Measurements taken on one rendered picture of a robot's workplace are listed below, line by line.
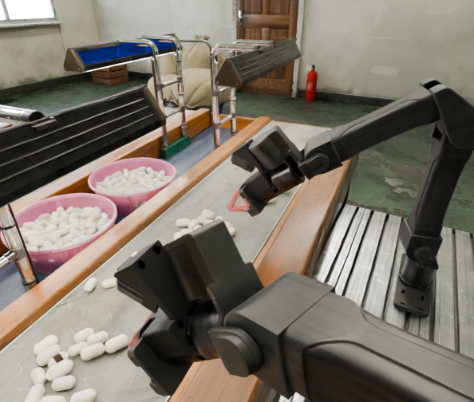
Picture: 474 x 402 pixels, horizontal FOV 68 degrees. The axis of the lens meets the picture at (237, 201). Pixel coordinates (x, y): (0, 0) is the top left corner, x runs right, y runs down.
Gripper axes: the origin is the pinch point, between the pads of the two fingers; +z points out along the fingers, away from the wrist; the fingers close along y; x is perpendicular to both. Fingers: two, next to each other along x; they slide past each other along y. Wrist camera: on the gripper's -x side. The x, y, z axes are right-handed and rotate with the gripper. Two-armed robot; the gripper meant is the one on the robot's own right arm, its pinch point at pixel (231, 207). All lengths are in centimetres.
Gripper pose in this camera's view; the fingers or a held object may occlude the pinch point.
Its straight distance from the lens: 83.5
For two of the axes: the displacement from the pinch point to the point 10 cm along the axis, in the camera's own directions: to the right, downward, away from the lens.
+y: -4.0, 4.5, -8.0
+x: 5.9, 7.9, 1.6
